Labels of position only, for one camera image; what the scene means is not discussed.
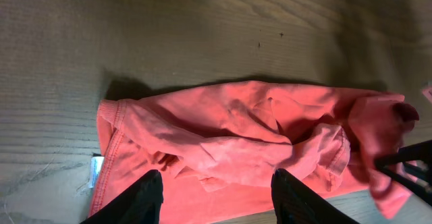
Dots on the orange red t-shirt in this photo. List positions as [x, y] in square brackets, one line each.
[218, 146]

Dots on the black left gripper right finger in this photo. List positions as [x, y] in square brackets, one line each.
[296, 203]

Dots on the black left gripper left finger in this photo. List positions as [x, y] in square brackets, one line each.
[138, 204]

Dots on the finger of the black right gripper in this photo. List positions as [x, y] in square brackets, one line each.
[422, 191]
[415, 152]

